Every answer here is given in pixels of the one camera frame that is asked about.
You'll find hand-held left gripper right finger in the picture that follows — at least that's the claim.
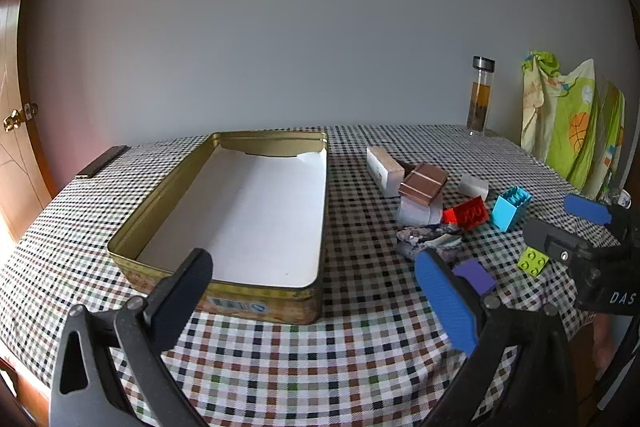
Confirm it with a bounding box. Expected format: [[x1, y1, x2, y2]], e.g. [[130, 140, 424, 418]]
[[414, 248, 583, 427]]

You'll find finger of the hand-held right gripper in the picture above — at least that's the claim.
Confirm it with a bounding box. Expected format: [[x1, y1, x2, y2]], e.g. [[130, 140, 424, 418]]
[[563, 193, 632, 238], [522, 218, 593, 265]]

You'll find green building brick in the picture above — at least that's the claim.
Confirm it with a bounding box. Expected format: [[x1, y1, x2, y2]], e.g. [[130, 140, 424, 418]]
[[517, 245, 552, 277]]

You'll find clear plastic box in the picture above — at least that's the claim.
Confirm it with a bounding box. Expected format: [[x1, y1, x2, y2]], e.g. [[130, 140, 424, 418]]
[[397, 198, 444, 226]]

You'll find copper-coloured box with rubber band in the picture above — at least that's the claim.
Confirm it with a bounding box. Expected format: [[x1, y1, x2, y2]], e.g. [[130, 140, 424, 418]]
[[399, 163, 449, 208]]

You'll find wooden door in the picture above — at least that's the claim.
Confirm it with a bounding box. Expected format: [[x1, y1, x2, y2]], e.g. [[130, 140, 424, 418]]
[[0, 0, 58, 253]]

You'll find gold tin box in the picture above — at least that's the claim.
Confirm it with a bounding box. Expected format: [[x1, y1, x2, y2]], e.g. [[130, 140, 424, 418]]
[[106, 130, 330, 324]]

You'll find dark flat phone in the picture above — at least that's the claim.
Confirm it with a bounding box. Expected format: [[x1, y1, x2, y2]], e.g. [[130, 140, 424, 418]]
[[75, 145, 130, 180]]

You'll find white patterned box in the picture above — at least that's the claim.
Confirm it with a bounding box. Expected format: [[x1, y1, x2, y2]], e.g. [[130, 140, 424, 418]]
[[366, 146, 405, 198]]

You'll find cyan building block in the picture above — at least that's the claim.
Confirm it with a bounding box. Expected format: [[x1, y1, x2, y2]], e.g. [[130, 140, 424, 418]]
[[491, 187, 532, 231]]

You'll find red building brick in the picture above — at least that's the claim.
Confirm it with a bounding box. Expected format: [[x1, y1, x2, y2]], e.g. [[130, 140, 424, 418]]
[[442, 196, 490, 229]]

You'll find checked tablecloth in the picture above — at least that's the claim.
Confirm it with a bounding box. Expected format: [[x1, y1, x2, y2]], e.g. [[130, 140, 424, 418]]
[[0, 123, 621, 427]]

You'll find white paper liner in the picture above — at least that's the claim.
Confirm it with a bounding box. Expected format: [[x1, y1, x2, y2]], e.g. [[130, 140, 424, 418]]
[[135, 148, 328, 289]]

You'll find small white box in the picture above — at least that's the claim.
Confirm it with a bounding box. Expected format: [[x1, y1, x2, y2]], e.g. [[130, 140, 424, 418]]
[[459, 173, 489, 201]]

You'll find brass door handle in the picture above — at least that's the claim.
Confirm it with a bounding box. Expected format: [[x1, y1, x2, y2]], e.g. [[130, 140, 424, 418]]
[[2, 103, 40, 132]]

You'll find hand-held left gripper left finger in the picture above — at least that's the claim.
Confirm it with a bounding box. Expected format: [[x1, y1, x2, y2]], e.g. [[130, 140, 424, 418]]
[[50, 248, 214, 427]]

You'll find glass tea bottle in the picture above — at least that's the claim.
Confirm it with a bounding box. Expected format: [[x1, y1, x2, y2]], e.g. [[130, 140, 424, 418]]
[[466, 55, 496, 136]]

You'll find purple block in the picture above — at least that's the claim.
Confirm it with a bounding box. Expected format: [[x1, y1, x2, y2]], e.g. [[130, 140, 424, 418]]
[[451, 258, 497, 296]]

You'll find grey wrapper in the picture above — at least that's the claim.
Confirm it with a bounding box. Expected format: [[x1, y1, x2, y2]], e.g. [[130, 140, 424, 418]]
[[396, 226, 464, 264]]

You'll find green printed cloth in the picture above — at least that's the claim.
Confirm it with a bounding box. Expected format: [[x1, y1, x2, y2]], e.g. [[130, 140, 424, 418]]
[[520, 51, 627, 198]]

